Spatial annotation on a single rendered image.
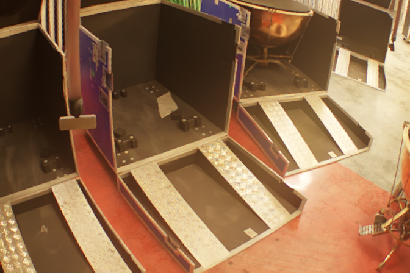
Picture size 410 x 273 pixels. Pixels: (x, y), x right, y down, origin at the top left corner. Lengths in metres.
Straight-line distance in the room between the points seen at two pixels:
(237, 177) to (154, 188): 0.53
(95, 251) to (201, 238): 0.61
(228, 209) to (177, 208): 0.33
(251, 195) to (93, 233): 1.02
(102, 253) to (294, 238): 1.13
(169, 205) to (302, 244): 0.83
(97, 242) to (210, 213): 0.74
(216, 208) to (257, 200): 0.26
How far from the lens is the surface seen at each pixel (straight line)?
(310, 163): 2.67
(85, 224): 1.92
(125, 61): 2.96
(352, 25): 6.24
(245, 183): 2.24
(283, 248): 2.02
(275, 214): 2.15
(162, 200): 2.02
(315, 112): 3.16
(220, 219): 2.08
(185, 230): 1.93
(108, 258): 1.82
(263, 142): 2.67
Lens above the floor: 1.54
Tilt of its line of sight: 31 degrees down
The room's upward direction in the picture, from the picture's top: 6 degrees clockwise
